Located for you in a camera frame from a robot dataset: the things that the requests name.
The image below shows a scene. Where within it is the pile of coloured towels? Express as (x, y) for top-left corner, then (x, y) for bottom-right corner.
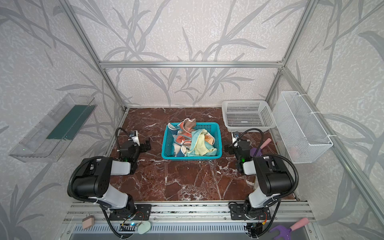
(166, 118), (217, 157)

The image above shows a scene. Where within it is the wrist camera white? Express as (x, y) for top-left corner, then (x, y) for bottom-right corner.
(129, 131), (140, 146)
(231, 131), (240, 147)

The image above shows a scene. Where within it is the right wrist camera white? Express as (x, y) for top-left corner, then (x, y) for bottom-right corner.
(231, 131), (240, 147)

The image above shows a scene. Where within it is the pale green oval pad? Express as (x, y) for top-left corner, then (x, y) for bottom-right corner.
(137, 221), (152, 235)

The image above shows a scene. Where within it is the white wire mesh basket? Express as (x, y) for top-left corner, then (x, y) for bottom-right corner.
(273, 91), (333, 164)

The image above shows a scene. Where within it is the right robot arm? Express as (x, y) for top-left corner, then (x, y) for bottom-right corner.
(225, 128), (299, 220)

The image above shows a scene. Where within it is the yellow teal whale towel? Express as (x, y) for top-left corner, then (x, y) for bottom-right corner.
(186, 129), (218, 157)

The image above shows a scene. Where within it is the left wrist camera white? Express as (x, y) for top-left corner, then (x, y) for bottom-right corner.
(129, 131), (140, 146)

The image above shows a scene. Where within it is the white plastic basket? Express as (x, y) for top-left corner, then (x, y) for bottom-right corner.
(222, 100), (276, 133)

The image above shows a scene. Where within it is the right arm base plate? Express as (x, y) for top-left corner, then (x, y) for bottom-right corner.
(228, 201), (272, 221)

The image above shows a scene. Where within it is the teal plastic basket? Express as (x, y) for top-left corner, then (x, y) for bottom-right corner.
(162, 118), (223, 161)

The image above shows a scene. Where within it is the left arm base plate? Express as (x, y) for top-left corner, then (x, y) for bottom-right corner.
(109, 204), (152, 221)

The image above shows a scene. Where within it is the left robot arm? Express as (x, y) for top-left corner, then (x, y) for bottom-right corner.
(67, 128), (152, 216)

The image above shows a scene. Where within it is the brown sponge block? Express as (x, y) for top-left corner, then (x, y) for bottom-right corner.
(82, 216), (95, 230)

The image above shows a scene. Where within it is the clear acrylic wall shelf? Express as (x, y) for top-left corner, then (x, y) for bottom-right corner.
(9, 94), (97, 163)

